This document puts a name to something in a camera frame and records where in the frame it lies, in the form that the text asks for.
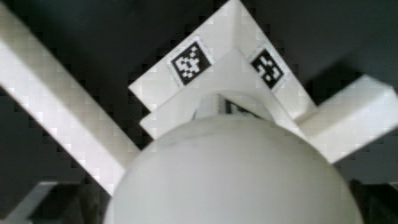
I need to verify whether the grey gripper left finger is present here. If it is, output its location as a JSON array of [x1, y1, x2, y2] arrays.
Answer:
[[0, 182, 110, 224]]

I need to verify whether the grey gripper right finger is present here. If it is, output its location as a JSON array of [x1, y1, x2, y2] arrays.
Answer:
[[350, 180, 398, 224]]

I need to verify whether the white lamp bulb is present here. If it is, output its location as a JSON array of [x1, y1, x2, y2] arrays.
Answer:
[[103, 91, 366, 224]]

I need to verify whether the white lamp base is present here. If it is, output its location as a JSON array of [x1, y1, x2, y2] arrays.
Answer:
[[129, 0, 314, 137]]

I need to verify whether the white frame wall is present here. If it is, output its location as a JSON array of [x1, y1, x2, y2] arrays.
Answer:
[[0, 0, 398, 189]]

